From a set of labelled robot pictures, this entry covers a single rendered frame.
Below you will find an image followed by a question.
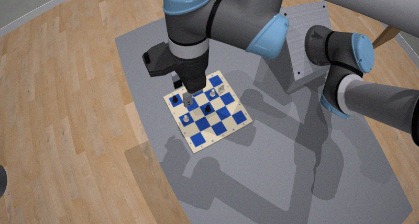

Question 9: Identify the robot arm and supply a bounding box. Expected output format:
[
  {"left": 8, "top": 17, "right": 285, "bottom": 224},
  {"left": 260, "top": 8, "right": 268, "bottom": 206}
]
[{"left": 163, "top": 0, "right": 419, "bottom": 147}]

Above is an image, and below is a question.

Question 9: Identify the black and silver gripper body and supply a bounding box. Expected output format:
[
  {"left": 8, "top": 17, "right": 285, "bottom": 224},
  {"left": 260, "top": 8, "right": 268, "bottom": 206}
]
[{"left": 142, "top": 37, "right": 210, "bottom": 94}]

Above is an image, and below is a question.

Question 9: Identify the blue and cream chessboard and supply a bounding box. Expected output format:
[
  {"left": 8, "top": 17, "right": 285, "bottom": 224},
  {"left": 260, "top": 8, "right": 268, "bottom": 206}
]
[{"left": 163, "top": 71, "right": 253, "bottom": 153}]

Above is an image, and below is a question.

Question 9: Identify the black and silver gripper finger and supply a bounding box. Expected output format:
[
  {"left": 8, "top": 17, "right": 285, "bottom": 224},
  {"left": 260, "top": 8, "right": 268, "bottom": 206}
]
[
  {"left": 171, "top": 71, "right": 183, "bottom": 89},
  {"left": 182, "top": 89, "right": 203, "bottom": 108}
]

